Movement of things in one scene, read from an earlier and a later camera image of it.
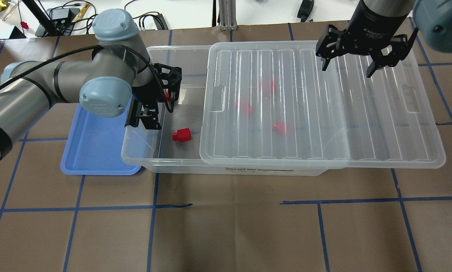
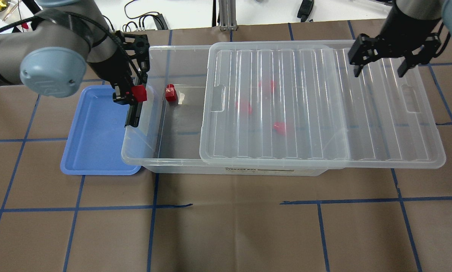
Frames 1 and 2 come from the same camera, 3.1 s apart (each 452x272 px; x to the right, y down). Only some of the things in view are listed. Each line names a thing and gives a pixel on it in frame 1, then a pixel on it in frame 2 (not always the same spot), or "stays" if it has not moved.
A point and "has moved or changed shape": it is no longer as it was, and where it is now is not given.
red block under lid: [244, 107] stays
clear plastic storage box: [174, 148] stays
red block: [182, 135] has moved or changed shape
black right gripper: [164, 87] → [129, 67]
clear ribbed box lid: [270, 104] stays
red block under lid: [279, 127] stays
